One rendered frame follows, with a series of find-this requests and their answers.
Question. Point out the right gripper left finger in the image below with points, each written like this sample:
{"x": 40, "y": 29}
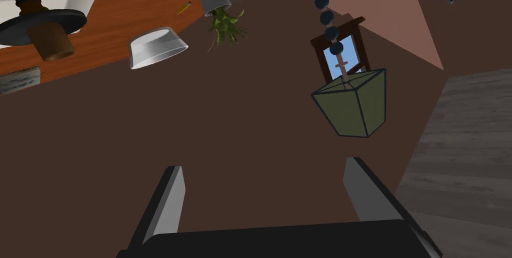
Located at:
{"x": 171, "y": 204}

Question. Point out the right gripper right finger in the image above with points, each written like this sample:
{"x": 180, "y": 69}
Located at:
{"x": 366, "y": 194}

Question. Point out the green shade beaded floor lamp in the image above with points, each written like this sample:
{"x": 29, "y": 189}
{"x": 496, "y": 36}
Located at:
{"x": 352, "y": 104}

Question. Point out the brown framed window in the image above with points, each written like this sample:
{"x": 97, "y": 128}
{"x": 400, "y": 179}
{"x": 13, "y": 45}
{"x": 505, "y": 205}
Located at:
{"x": 348, "y": 52}

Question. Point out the white bowl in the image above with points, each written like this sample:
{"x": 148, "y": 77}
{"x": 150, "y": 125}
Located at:
{"x": 157, "y": 47}

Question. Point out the grey marbled book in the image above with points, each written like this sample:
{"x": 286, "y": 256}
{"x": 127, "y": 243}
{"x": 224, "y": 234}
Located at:
{"x": 19, "y": 79}

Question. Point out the yellow pencil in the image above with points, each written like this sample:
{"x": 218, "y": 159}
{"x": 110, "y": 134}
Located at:
{"x": 184, "y": 7}

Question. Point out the grey potted green plant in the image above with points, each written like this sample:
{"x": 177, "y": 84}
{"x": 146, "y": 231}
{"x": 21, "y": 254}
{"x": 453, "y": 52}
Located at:
{"x": 219, "y": 9}

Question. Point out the brown and black table lamp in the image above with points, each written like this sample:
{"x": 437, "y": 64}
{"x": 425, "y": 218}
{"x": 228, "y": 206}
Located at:
{"x": 42, "y": 24}

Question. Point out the white rectangular tray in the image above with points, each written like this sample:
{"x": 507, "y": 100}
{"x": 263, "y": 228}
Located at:
{"x": 66, "y": 0}

